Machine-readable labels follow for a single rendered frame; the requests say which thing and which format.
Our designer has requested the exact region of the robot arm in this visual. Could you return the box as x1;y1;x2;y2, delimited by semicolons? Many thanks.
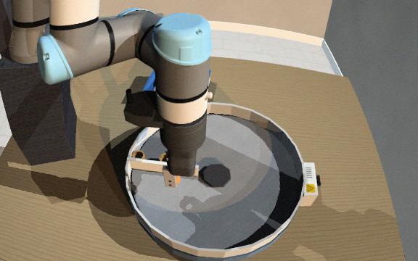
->
9;0;212;103

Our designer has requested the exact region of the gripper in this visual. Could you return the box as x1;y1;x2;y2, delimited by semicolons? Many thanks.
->
123;89;213;188

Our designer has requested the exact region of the blue open-top crate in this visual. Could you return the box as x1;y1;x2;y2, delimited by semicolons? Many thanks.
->
143;70;211;91

